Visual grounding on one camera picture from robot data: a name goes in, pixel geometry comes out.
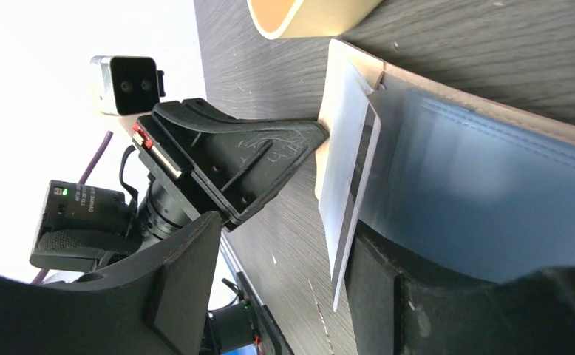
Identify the white magnetic stripe card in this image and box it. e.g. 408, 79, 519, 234
319, 61, 381, 312

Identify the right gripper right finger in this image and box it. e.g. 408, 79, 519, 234
344, 223, 575, 354

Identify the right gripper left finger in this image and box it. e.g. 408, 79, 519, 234
0, 212, 221, 354

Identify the beige oval plastic tray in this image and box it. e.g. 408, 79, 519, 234
247, 0, 381, 40

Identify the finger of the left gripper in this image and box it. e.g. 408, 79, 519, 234
152, 98, 330, 162

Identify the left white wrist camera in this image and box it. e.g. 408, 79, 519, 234
89, 55, 166, 116

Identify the beige leather card holder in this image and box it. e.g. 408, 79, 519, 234
315, 39, 575, 282

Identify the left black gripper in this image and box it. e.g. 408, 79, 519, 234
29, 115, 314, 273

